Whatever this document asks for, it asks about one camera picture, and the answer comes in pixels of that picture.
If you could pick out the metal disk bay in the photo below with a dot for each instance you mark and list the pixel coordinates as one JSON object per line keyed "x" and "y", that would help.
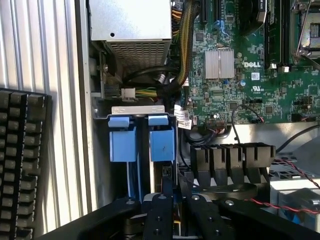
{"x": 137, "y": 110}

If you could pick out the CPU socket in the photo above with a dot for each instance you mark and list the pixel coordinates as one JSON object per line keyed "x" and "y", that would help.
{"x": 310, "y": 30}

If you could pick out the black keyboard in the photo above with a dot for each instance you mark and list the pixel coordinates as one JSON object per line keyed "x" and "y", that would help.
{"x": 17, "y": 150}

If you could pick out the empty blue disk caddy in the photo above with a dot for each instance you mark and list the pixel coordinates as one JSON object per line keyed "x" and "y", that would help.
{"x": 123, "y": 145}

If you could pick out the silver chipset heatsink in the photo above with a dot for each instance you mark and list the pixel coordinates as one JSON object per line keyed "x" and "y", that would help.
{"x": 220, "y": 63}

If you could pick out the silver power supply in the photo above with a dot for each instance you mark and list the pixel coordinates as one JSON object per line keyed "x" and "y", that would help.
{"x": 130, "y": 22}

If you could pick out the black PC case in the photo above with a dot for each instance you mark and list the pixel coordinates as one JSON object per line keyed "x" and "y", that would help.
{"x": 83, "y": 100}

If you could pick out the black expansion slot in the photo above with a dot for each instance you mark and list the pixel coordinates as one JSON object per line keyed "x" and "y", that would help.
{"x": 204, "y": 11}
{"x": 217, "y": 10}

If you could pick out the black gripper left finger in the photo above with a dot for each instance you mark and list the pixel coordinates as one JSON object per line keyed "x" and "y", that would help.
{"x": 157, "y": 220}

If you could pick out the metal drive cage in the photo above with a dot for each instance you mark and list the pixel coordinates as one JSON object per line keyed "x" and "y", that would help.
{"x": 295, "y": 190}

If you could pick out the green motherboard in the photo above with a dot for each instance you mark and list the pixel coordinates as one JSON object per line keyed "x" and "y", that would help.
{"x": 275, "y": 92}

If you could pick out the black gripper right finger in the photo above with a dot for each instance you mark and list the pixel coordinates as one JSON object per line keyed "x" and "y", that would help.
{"x": 207, "y": 220}

